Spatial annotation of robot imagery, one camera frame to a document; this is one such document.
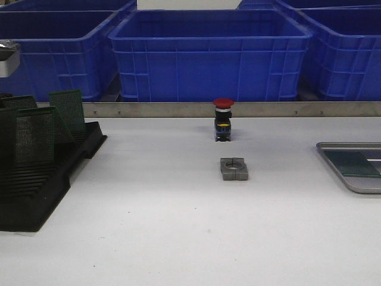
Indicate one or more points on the green perforated circuit board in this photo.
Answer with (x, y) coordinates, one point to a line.
(38, 131)
(352, 164)

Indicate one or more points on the rear right green circuit board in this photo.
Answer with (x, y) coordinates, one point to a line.
(69, 105)

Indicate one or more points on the black slotted board rack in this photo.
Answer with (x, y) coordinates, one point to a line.
(30, 192)

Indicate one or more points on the silver metal tray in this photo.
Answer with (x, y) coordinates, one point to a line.
(371, 150)

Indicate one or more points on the rear left green circuit board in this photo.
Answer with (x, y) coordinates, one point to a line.
(20, 102)

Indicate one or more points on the far left green circuit board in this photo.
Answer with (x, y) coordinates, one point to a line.
(8, 130)

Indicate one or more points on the red emergency stop button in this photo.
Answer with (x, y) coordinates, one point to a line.
(222, 123)

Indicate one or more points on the grey metal clamp block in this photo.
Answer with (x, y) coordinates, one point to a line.
(234, 169)

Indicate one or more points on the centre blue plastic crate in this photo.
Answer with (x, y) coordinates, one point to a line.
(201, 55)

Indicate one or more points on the blue plastic crate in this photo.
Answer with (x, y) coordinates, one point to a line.
(61, 50)
(201, 55)
(342, 62)

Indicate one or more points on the left blue plastic crate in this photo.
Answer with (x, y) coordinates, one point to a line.
(61, 50)

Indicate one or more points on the far right blue crate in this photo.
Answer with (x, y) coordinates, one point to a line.
(304, 4)

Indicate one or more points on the right blue plastic crate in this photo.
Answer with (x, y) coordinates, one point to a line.
(342, 62)

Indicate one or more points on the far left blue crate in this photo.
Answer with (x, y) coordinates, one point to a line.
(69, 5)

